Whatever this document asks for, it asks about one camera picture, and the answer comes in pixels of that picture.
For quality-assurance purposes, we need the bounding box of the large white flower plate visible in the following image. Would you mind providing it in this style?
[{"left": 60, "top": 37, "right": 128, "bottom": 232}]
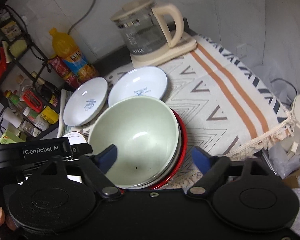
[{"left": 63, "top": 131, "right": 87, "bottom": 145}]

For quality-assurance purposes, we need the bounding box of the red and black bowl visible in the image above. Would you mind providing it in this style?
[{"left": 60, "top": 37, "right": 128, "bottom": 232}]
[{"left": 147, "top": 110, "right": 188, "bottom": 190}]

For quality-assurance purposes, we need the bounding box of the pale green bowl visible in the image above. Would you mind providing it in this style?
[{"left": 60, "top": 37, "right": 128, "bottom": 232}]
[
  {"left": 133, "top": 124, "right": 181, "bottom": 189},
  {"left": 88, "top": 96, "right": 179, "bottom": 189}
]

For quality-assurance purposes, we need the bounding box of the white plate blue logo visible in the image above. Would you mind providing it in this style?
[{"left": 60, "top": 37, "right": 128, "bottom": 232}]
[
  {"left": 63, "top": 77, "right": 108, "bottom": 127},
  {"left": 108, "top": 66, "right": 168, "bottom": 107}
]

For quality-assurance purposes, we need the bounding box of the green carton box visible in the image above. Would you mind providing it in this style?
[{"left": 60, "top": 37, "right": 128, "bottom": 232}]
[{"left": 0, "top": 129, "right": 24, "bottom": 145}]

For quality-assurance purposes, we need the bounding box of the metal-lid spice shaker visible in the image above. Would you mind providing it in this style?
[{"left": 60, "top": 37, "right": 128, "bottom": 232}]
[{"left": 21, "top": 121, "right": 41, "bottom": 137}]

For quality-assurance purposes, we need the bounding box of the white cap oil sprayer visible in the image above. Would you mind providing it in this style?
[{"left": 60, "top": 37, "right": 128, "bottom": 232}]
[{"left": 2, "top": 108, "right": 23, "bottom": 128}]

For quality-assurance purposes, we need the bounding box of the small white-lid jar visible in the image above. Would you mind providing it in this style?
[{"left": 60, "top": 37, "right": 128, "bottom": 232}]
[{"left": 33, "top": 115, "right": 50, "bottom": 131}]

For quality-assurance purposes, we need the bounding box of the black metal shelf rack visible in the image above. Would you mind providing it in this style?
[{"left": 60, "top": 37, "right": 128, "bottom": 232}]
[{"left": 0, "top": 5, "right": 64, "bottom": 140}]

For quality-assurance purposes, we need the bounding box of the green label sauce bottle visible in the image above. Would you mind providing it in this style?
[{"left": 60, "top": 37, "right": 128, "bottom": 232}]
[{"left": 4, "top": 90, "right": 27, "bottom": 114}]

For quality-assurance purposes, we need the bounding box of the patterned tasselled table cloth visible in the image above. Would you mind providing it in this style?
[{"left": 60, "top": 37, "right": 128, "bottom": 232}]
[{"left": 106, "top": 35, "right": 295, "bottom": 187}]

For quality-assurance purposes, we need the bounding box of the large soy sauce bottle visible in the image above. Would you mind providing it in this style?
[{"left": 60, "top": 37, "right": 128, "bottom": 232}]
[{"left": 16, "top": 74, "right": 60, "bottom": 125}]

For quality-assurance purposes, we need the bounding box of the lower red drink can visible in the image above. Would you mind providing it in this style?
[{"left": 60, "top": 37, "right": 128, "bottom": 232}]
[{"left": 63, "top": 72, "right": 82, "bottom": 89}]

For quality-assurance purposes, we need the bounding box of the red drink can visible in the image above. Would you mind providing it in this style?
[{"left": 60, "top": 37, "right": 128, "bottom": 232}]
[
  {"left": 48, "top": 55, "right": 71, "bottom": 79},
  {"left": 63, "top": 72, "right": 82, "bottom": 89}
]

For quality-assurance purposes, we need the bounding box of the upper red drink can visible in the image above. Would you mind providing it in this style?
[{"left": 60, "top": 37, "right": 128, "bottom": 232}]
[{"left": 48, "top": 55, "right": 71, "bottom": 79}]

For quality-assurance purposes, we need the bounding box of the orange juice bottle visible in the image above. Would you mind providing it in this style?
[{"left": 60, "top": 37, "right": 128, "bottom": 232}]
[{"left": 49, "top": 28, "right": 98, "bottom": 83}]

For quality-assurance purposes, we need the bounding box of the cream kettle base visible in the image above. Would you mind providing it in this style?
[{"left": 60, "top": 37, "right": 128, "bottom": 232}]
[{"left": 130, "top": 32, "right": 197, "bottom": 68}]

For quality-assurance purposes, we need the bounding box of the left black power cable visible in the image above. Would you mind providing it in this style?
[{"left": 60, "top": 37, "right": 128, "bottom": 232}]
[{"left": 67, "top": 0, "right": 101, "bottom": 34}]

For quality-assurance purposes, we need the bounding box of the glass kettle cream handle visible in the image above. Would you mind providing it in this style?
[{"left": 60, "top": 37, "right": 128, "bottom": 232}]
[{"left": 110, "top": 0, "right": 184, "bottom": 56}]

